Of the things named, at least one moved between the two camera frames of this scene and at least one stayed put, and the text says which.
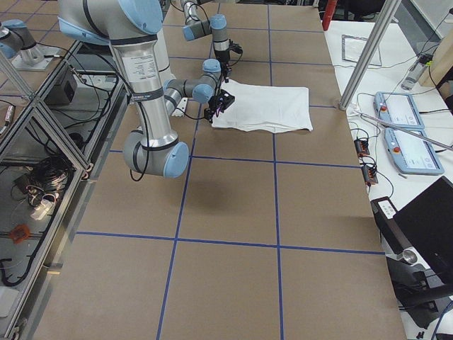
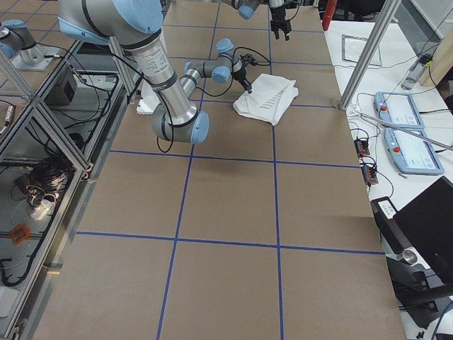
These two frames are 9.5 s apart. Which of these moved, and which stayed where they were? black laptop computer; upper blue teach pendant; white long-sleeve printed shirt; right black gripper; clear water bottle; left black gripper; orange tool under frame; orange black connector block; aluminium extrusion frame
Moved: white long-sleeve printed shirt; left black gripper; right black gripper
Stayed: upper blue teach pendant; orange black connector block; orange tool under frame; black laptop computer; aluminium extrusion frame; clear water bottle
